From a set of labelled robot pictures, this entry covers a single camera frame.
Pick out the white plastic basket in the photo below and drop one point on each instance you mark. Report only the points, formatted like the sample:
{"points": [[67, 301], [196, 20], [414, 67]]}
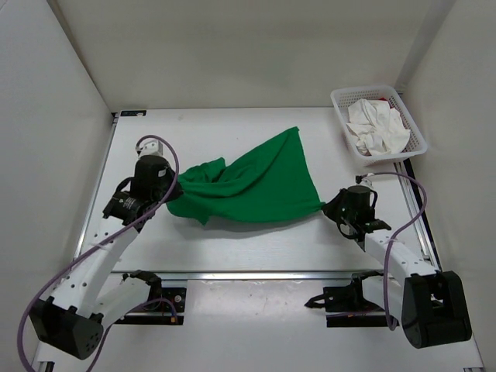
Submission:
{"points": [[344, 97]]}

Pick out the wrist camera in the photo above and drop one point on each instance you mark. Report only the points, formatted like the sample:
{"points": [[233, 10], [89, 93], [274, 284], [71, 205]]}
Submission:
{"points": [[365, 180], [150, 147]]}

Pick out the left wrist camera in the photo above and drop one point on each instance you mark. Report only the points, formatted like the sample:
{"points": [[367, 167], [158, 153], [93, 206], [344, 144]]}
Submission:
{"points": [[150, 147]]}

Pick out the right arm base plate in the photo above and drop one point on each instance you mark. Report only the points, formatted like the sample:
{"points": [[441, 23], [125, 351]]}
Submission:
{"points": [[345, 307]]}

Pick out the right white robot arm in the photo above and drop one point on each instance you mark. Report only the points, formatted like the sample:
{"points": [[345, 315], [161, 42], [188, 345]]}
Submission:
{"points": [[427, 303]]}

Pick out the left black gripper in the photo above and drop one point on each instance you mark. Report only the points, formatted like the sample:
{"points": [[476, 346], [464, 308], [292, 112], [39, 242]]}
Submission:
{"points": [[169, 173]]}

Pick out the white crumpled t shirt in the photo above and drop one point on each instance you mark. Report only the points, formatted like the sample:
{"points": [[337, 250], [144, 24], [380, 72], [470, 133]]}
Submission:
{"points": [[376, 128]]}

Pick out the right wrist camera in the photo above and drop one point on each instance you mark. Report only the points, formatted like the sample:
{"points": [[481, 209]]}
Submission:
{"points": [[365, 180]]}

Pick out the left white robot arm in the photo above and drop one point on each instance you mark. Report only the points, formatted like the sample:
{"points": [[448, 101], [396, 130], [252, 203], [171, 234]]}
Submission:
{"points": [[75, 315]]}

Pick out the red cloth in basket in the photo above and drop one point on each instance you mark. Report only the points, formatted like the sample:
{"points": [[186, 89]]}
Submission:
{"points": [[391, 105]]}

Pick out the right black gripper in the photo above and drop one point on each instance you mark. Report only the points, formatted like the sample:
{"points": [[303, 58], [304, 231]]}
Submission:
{"points": [[331, 209]]}

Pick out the aluminium left rail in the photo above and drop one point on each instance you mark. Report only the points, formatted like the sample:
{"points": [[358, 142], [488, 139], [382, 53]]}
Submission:
{"points": [[102, 156]]}

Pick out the aluminium front rail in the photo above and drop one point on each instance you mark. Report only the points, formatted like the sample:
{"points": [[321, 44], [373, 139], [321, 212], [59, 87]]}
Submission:
{"points": [[264, 275]]}

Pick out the green t shirt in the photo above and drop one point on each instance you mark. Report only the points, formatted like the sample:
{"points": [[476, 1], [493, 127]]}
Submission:
{"points": [[270, 183]]}

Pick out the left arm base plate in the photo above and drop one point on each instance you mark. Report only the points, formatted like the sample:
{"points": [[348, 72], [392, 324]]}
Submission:
{"points": [[164, 306]]}

